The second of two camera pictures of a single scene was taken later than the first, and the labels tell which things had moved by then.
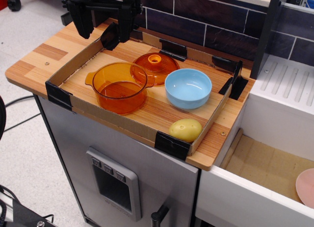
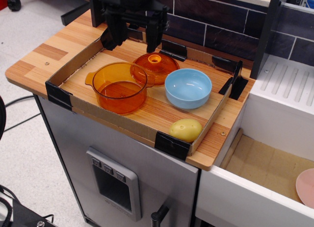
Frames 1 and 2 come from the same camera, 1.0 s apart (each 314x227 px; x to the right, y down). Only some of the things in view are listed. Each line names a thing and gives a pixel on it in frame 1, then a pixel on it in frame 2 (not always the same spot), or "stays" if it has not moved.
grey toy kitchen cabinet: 117,180 stays
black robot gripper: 82,14 → 133,4
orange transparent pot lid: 164,67 stays
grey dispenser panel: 116,184 stays
